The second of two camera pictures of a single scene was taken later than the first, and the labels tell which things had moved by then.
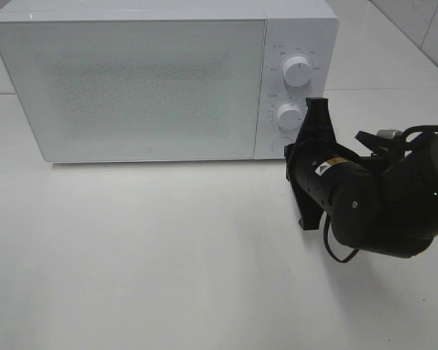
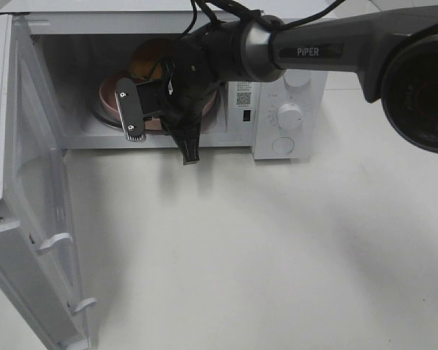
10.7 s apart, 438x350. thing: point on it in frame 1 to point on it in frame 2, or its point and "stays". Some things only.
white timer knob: [290, 117] stays
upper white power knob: [297, 71] stays
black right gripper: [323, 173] to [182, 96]
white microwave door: [101, 90] to [28, 238]
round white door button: [279, 144] stays
